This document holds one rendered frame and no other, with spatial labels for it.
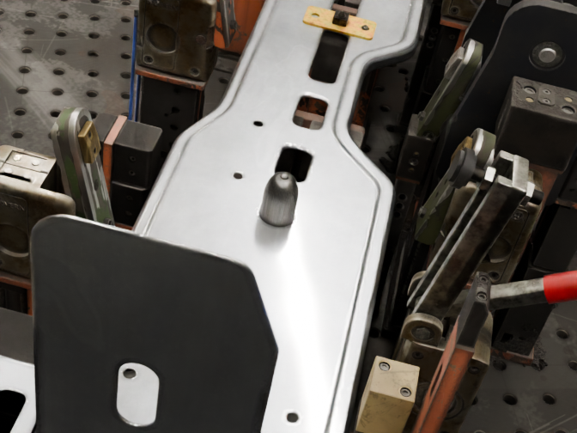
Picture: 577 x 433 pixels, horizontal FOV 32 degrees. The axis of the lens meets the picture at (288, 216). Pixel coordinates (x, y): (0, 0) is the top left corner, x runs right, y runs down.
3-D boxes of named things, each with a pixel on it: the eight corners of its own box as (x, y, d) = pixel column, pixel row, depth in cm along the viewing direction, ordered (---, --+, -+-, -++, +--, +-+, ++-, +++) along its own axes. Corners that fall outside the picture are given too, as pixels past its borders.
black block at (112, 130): (81, 287, 123) (85, 96, 103) (166, 310, 123) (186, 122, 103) (57, 336, 117) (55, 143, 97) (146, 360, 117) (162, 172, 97)
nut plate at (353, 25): (301, 23, 117) (303, 14, 116) (308, 6, 120) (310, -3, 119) (372, 41, 117) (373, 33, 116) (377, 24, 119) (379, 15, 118)
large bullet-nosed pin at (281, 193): (262, 210, 96) (271, 158, 91) (294, 219, 96) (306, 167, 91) (254, 233, 93) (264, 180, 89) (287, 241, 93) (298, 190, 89)
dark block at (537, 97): (409, 351, 123) (513, 72, 95) (464, 367, 123) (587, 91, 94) (403, 384, 120) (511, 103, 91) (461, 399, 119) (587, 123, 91)
